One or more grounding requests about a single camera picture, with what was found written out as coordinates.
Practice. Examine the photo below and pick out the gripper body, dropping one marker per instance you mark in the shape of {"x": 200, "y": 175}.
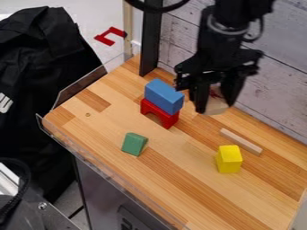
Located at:
{"x": 224, "y": 63}

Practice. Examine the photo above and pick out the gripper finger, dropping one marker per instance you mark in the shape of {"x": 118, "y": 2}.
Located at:
{"x": 202, "y": 95}
{"x": 232, "y": 88}

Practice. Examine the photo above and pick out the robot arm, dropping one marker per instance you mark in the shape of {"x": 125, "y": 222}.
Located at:
{"x": 230, "y": 24}

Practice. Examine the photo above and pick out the blue rectangular block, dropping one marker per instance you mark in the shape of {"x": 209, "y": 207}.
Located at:
{"x": 163, "y": 95}

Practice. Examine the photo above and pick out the white wooden block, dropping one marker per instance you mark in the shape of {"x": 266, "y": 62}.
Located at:
{"x": 216, "y": 105}

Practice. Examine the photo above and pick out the red arch block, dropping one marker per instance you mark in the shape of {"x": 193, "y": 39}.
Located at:
{"x": 160, "y": 115}

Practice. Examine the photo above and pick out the light wooden bar block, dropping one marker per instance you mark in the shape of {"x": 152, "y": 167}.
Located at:
{"x": 241, "y": 141}

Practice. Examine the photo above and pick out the yellow block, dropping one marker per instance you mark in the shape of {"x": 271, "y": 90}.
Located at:
{"x": 229, "y": 158}

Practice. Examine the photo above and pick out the green triangular block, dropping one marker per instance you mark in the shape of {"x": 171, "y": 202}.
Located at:
{"x": 134, "y": 144}

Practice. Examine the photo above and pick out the red clamp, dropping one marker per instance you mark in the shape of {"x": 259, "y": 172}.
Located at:
{"x": 108, "y": 36}

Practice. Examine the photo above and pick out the black jacket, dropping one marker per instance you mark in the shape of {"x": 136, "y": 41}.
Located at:
{"x": 36, "y": 84}

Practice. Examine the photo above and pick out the black upright post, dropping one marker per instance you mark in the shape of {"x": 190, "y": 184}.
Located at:
{"x": 150, "y": 39}

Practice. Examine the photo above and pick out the light wooden post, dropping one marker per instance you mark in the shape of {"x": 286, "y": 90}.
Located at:
{"x": 127, "y": 30}

